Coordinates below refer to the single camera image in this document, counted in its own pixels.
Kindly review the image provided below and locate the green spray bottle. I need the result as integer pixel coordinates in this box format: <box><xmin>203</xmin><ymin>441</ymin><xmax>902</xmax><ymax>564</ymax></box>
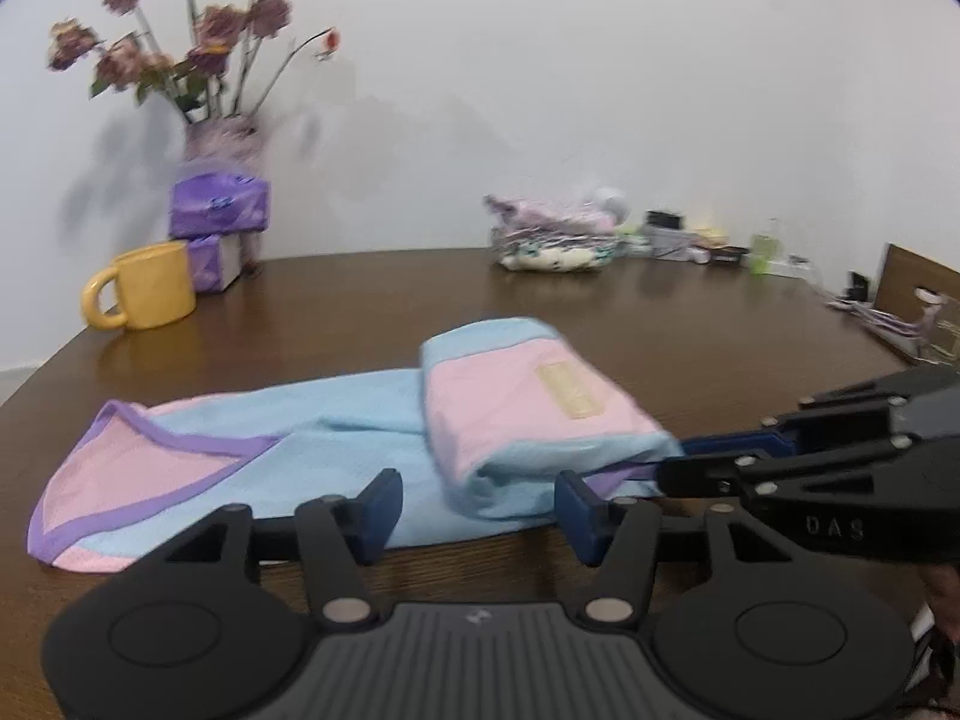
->
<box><xmin>750</xmin><ymin>219</ymin><xmax>785</xmax><ymax>275</ymax></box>

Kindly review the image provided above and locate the brown cardboard sheet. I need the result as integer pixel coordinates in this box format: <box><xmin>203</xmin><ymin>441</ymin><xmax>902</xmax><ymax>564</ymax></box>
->
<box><xmin>874</xmin><ymin>242</ymin><xmax>960</xmax><ymax>331</ymax></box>

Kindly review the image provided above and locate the purple soft tissue pack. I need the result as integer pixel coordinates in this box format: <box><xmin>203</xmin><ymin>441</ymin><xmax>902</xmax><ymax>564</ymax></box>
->
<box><xmin>169</xmin><ymin>172</ymin><xmax>271</xmax><ymax>239</ymax></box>

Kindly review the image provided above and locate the folded pink floral cloth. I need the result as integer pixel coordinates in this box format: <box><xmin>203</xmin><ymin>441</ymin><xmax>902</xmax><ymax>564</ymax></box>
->
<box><xmin>484</xmin><ymin>193</ymin><xmax>623</xmax><ymax>237</ymax></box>

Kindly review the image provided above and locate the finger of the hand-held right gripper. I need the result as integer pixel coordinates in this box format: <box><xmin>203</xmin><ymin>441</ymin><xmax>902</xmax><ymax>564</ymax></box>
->
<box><xmin>657</xmin><ymin>435</ymin><xmax>914</xmax><ymax>501</ymax></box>
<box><xmin>677</xmin><ymin>366</ymin><xmax>960</xmax><ymax>461</ymax></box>

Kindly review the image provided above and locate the folded cream green-flower cloth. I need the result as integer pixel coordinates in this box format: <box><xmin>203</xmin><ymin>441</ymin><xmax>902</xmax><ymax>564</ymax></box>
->
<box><xmin>499</xmin><ymin>236</ymin><xmax>620</xmax><ymax>275</ymax></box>

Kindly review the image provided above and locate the pink and blue mesh vest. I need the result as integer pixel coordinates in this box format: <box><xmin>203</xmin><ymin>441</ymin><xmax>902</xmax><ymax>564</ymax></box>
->
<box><xmin>26</xmin><ymin>317</ymin><xmax>687</xmax><ymax>575</ymax></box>

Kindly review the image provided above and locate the yellow ceramic mug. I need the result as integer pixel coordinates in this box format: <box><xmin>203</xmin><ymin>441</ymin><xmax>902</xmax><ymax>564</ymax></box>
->
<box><xmin>81</xmin><ymin>241</ymin><xmax>197</xmax><ymax>331</ymax></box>

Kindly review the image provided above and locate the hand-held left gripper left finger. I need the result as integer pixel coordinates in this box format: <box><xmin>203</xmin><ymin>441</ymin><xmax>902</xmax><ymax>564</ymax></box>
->
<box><xmin>161</xmin><ymin>467</ymin><xmax>406</xmax><ymax>629</ymax></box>

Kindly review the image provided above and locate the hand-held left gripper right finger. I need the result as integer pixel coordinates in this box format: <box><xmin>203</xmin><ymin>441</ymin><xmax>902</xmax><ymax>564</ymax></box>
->
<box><xmin>555</xmin><ymin>469</ymin><xmax>796</xmax><ymax>629</ymax></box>

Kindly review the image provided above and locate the white robot figure speaker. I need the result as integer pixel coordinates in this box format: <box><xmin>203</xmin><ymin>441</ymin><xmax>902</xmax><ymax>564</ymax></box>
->
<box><xmin>585</xmin><ymin>186</ymin><xmax>631</xmax><ymax>226</ymax></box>

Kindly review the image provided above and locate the person's right hand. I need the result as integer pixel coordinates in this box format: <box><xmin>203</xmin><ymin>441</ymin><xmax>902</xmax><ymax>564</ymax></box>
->
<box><xmin>919</xmin><ymin>564</ymin><xmax>960</xmax><ymax>620</ymax></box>

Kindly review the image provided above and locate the purple and white tissue box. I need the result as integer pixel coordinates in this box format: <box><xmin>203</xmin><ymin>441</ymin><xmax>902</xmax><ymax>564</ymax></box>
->
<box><xmin>187</xmin><ymin>232</ymin><xmax>245</xmax><ymax>293</ymax></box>

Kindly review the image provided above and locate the clear acrylic organizer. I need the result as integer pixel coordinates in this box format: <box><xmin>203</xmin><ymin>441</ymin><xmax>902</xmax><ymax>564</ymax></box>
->
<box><xmin>911</xmin><ymin>286</ymin><xmax>960</xmax><ymax>365</ymax></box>

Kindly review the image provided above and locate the dried pink rose bouquet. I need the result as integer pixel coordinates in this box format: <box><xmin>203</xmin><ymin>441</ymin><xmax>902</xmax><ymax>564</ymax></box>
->
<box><xmin>46</xmin><ymin>0</ymin><xmax>342</xmax><ymax>125</ymax></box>

